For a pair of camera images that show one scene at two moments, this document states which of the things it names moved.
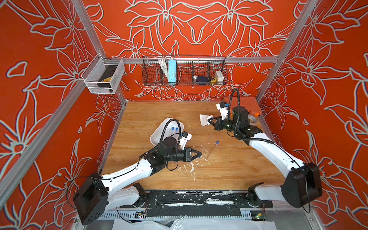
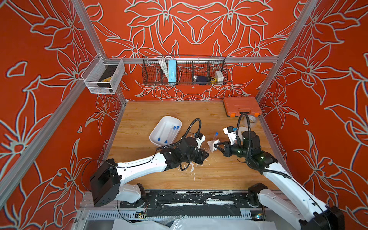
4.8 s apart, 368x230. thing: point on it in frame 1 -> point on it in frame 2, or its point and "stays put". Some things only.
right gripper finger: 210,119 -> 222,150
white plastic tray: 172,130 stays put
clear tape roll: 250,117 stays put
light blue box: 172,72 stays put
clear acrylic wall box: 101,75 stays put
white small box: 219,77 stays put
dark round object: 202,80 stays put
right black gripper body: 227,125 -> 238,151
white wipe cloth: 204,119 -> 211,144
